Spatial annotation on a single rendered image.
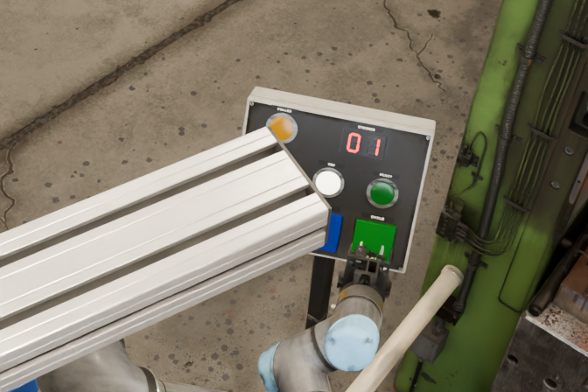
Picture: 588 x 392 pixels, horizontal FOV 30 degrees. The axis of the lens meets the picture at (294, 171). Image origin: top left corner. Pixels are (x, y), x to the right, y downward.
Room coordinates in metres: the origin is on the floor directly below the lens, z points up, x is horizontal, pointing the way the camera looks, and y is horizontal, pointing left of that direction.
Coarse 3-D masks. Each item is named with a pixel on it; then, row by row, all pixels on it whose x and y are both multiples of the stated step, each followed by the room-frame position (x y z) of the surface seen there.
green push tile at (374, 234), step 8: (360, 224) 1.21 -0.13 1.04; (368, 224) 1.21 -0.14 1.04; (376, 224) 1.21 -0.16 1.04; (384, 224) 1.21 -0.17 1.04; (360, 232) 1.20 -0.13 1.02; (368, 232) 1.20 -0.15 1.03; (376, 232) 1.20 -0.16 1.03; (384, 232) 1.20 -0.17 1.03; (392, 232) 1.20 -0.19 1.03; (360, 240) 1.19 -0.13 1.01; (368, 240) 1.19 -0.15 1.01; (376, 240) 1.19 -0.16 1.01; (384, 240) 1.19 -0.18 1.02; (392, 240) 1.19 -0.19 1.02; (352, 248) 1.18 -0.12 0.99; (368, 248) 1.18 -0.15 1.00; (376, 248) 1.18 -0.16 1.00; (384, 248) 1.18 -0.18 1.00; (376, 256) 1.17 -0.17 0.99
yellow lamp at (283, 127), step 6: (276, 120) 1.32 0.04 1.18; (282, 120) 1.32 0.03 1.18; (288, 120) 1.32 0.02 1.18; (270, 126) 1.31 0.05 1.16; (276, 126) 1.31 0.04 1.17; (282, 126) 1.31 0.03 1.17; (288, 126) 1.31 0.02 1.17; (276, 132) 1.30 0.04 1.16; (282, 132) 1.30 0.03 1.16; (288, 132) 1.30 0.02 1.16; (282, 138) 1.30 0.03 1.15
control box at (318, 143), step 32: (256, 96) 1.35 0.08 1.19; (288, 96) 1.38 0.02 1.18; (256, 128) 1.31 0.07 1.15; (320, 128) 1.31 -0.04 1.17; (352, 128) 1.31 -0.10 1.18; (384, 128) 1.30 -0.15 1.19; (416, 128) 1.31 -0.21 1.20; (320, 160) 1.28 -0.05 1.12; (352, 160) 1.28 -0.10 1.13; (384, 160) 1.27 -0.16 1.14; (416, 160) 1.27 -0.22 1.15; (320, 192) 1.24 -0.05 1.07; (352, 192) 1.24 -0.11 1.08; (416, 192) 1.24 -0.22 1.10; (352, 224) 1.21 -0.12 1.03
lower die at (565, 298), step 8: (584, 256) 1.22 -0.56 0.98; (576, 264) 1.20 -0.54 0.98; (584, 264) 1.20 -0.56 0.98; (576, 272) 1.18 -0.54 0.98; (584, 272) 1.19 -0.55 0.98; (568, 280) 1.16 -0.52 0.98; (576, 280) 1.17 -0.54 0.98; (584, 280) 1.17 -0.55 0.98; (560, 288) 1.15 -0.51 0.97; (568, 288) 1.15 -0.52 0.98; (576, 288) 1.15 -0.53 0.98; (584, 288) 1.15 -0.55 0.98; (560, 296) 1.15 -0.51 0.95; (568, 296) 1.14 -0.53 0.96; (576, 296) 1.14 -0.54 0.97; (584, 296) 1.13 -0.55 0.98; (560, 304) 1.15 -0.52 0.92; (568, 304) 1.14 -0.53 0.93; (576, 304) 1.13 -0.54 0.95; (584, 304) 1.13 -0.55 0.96; (576, 312) 1.13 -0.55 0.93; (584, 312) 1.12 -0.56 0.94; (584, 320) 1.12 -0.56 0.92
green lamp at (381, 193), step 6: (372, 186) 1.25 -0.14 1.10; (378, 186) 1.25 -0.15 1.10; (384, 186) 1.25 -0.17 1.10; (390, 186) 1.25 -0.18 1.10; (372, 192) 1.24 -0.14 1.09; (378, 192) 1.24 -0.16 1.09; (384, 192) 1.24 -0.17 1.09; (390, 192) 1.24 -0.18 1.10; (372, 198) 1.24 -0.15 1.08; (378, 198) 1.23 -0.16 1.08; (384, 198) 1.23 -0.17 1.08; (390, 198) 1.23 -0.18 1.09; (378, 204) 1.23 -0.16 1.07; (384, 204) 1.23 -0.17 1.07
